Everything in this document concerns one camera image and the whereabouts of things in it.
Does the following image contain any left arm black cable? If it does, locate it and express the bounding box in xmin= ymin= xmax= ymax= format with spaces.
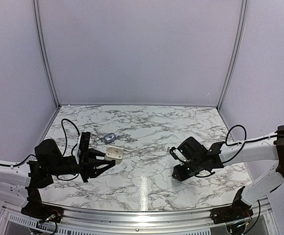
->
xmin=9 ymin=118 xmax=82 ymax=181

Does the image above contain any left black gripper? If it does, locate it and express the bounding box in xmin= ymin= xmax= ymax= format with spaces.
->
xmin=48 ymin=148 xmax=115 ymax=183

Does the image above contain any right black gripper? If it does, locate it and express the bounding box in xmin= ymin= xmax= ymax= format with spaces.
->
xmin=172 ymin=158 xmax=204 ymax=182

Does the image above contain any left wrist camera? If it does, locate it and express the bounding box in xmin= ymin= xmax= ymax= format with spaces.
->
xmin=75 ymin=132 xmax=90 ymax=164

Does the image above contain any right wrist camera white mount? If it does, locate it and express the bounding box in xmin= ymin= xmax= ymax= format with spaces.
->
xmin=169 ymin=147 xmax=185 ymax=164

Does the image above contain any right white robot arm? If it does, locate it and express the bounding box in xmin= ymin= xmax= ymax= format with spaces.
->
xmin=169 ymin=125 xmax=284 ymax=219

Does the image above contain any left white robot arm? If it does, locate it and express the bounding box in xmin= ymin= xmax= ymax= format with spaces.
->
xmin=0 ymin=138 xmax=117 ymax=222

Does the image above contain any purple earbud charging case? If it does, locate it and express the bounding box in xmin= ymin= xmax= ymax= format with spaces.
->
xmin=103 ymin=133 xmax=116 ymax=143

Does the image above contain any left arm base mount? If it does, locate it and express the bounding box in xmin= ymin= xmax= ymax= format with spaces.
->
xmin=21 ymin=202 xmax=64 ymax=223

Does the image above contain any white earbud case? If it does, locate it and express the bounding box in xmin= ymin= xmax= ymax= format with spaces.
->
xmin=105 ymin=146 xmax=124 ymax=164

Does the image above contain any front aluminium rail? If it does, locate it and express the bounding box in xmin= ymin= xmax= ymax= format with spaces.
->
xmin=0 ymin=203 xmax=272 ymax=235

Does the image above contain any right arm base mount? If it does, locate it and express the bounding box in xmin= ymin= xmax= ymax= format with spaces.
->
xmin=210 ymin=205 xmax=254 ymax=224

